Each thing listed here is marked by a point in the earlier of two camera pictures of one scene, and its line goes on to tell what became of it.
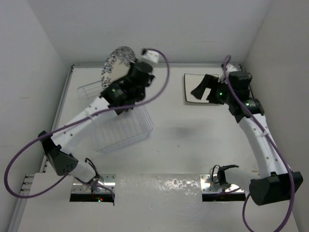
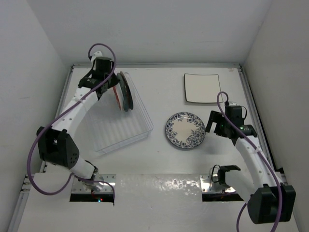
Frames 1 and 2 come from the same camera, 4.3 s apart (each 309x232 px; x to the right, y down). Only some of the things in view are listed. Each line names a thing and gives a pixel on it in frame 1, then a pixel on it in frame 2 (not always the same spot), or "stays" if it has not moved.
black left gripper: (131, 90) → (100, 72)
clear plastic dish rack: (112, 131) stays
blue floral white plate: (117, 65) → (185, 130)
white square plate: (191, 81) stays
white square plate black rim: (191, 98) stays
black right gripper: (208, 81) → (215, 117)
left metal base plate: (101, 184) stays
